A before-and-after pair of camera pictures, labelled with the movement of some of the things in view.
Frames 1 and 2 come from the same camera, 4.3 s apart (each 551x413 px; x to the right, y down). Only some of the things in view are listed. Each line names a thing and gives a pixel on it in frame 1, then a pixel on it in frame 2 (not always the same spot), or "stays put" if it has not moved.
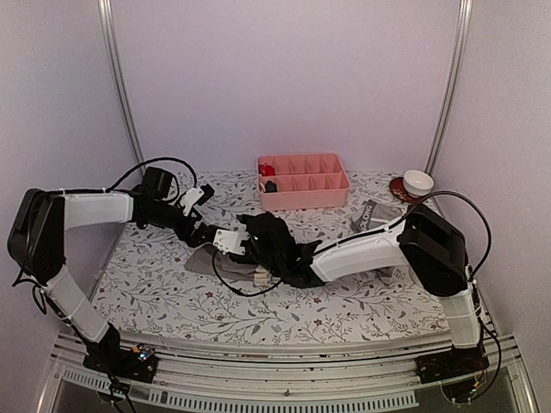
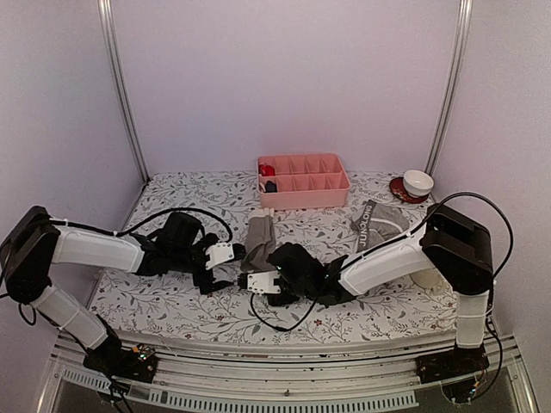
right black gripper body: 265,261 to 296,289
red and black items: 266,170 stays put
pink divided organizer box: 305,181 stays put
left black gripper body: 182,231 to 202,281
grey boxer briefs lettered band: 371,215 stays put
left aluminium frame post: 117,79 stays put
